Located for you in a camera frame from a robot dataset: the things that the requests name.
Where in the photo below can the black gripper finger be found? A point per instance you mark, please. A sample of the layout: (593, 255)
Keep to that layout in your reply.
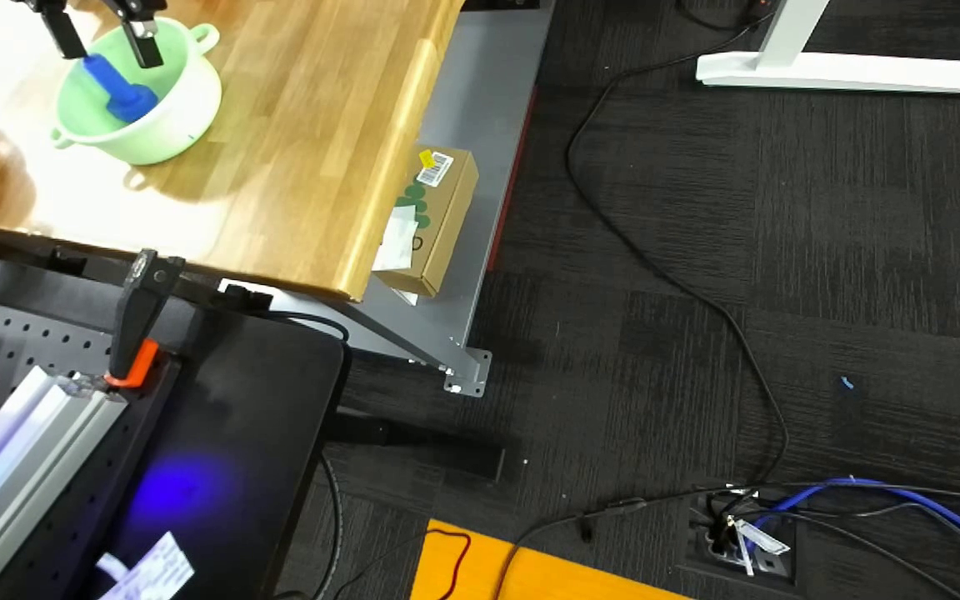
(60, 28)
(136, 22)

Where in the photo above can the blue plastic object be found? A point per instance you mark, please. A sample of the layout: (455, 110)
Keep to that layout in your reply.
(124, 100)

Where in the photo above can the green plastic pot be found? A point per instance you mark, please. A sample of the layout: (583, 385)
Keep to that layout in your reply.
(184, 83)

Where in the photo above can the small cardboard box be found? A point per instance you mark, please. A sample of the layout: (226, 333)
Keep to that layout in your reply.
(428, 216)

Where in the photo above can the black perforated breadboard plate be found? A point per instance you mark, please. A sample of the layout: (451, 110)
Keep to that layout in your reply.
(56, 553)

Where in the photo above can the white paper label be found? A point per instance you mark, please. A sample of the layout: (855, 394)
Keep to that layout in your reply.
(158, 573)

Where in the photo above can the orange floor mat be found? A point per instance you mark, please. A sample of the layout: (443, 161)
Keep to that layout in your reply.
(468, 565)

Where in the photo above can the white desk foot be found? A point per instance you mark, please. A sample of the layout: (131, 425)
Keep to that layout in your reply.
(785, 62)

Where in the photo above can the aluminium extrusion rail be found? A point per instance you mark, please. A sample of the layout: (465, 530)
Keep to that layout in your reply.
(47, 432)

